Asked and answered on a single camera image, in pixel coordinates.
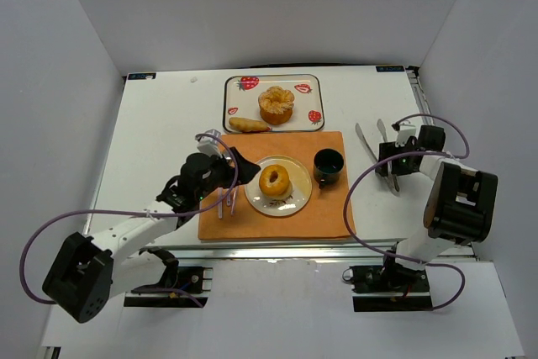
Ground metal tongs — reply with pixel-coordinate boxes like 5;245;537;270
355;123;399;196

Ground glazed ring donut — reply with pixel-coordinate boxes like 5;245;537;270
258;164;291;198

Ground pale bagel bread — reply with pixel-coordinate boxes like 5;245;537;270
270;182;293;201

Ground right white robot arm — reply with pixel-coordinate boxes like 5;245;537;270
375;156;498;288

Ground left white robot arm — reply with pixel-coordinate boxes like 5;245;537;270
42;149;261;323

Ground twisted bread stick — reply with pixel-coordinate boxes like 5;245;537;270
229;117;272;133

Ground cream two-tone plate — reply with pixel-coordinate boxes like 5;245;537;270
245;155;313;217

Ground large sugared crown bun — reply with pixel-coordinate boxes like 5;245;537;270
258;86;295;125

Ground dark green mug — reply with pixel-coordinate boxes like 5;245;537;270
314;149;345;189

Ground right corner blue label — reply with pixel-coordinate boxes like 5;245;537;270
375;65;406;73

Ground corner blue label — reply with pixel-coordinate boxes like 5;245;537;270
127;72;156;81
375;65;406;73

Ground left corner blue label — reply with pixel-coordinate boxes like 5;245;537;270
127;72;156;81

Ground aluminium table frame rail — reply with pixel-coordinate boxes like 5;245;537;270
84;66;430;261

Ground pink handled knife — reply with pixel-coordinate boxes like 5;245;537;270
217;187;223;219

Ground pink handled fork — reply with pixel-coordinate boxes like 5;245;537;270
230;186;240;216

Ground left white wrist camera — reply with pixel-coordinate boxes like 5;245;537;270
195;129;222;158

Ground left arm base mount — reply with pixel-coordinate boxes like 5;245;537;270
124;267;214;309

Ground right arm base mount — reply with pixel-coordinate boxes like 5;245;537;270
341;265;433;313

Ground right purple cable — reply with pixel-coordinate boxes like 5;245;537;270
342;113;471;310

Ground purple cable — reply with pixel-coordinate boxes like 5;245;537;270
342;113;471;310
19;133;240;305

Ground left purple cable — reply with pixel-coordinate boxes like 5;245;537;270
19;133;240;305

